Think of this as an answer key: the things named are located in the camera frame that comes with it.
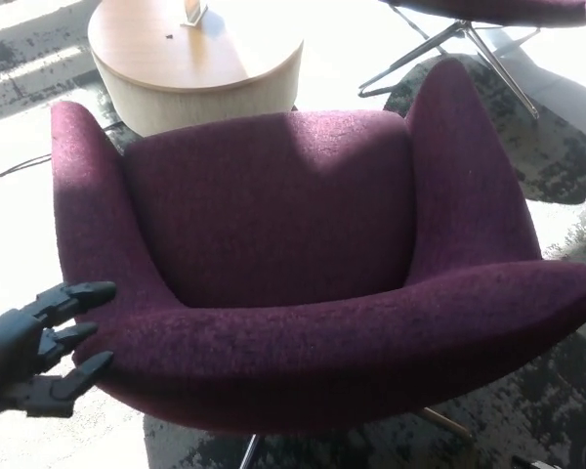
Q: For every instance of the round wooden side table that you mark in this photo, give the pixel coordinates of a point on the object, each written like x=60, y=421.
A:
x=176, y=54

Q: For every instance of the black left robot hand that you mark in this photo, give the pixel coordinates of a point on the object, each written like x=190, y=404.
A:
x=10, y=352

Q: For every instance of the purple fabric swivel armchair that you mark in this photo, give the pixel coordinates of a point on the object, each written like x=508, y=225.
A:
x=322, y=342

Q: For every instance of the purple chair with chrome base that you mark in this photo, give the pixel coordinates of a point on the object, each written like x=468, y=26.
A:
x=493, y=7

